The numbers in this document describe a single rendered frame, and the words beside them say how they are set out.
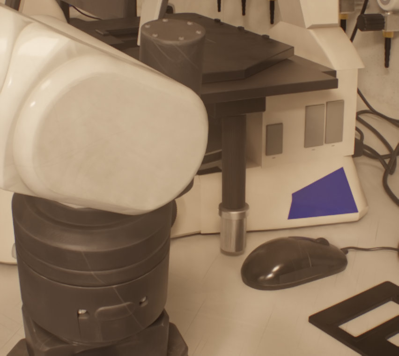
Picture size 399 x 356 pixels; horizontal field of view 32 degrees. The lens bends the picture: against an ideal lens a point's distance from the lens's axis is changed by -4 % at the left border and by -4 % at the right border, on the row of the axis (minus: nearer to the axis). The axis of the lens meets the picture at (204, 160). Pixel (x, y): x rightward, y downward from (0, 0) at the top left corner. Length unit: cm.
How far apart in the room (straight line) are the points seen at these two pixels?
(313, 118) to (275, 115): 5
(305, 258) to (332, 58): 25
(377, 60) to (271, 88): 73
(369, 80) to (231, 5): 62
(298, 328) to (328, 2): 42
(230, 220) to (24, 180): 47
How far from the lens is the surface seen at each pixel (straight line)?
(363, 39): 142
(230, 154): 71
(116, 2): 112
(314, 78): 70
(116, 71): 29
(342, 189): 85
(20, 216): 38
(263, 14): 176
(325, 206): 83
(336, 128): 85
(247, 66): 69
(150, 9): 54
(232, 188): 73
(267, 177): 81
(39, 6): 69
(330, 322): 65
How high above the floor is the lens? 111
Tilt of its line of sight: 20 degrees down
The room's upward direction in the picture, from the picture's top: 1 degrees counter-clockwise
